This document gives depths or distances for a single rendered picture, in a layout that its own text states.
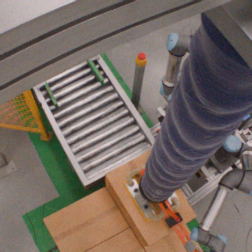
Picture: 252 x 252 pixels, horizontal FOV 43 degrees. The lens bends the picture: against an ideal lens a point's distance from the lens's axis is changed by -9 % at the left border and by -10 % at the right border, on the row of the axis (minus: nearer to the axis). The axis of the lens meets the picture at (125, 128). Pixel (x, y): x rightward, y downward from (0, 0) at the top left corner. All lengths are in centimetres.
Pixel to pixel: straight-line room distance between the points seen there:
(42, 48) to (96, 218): 247
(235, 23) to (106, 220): 234
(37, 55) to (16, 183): 318
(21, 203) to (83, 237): 93
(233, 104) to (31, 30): 59
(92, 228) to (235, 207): 154
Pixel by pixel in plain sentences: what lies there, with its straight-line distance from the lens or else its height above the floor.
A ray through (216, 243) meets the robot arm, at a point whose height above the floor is 141.
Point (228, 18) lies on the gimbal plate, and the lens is 54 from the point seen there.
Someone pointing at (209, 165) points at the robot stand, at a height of 97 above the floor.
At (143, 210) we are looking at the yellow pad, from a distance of 231.
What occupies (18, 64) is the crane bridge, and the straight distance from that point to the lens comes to 31.
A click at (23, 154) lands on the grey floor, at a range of 352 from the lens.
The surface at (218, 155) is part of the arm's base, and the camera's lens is 239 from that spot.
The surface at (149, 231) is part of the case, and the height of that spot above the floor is 95.
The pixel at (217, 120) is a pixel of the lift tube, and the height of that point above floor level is 248.
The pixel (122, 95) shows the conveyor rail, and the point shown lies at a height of 59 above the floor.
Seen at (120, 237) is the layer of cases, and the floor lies 54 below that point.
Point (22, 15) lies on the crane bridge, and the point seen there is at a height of 305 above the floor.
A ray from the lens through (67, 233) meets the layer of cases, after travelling 273.
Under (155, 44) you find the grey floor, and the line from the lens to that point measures 406.
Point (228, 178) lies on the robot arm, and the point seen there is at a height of 153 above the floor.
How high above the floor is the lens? 325
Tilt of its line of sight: 68 degrees down
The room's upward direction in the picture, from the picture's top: 6 degrees clockwise
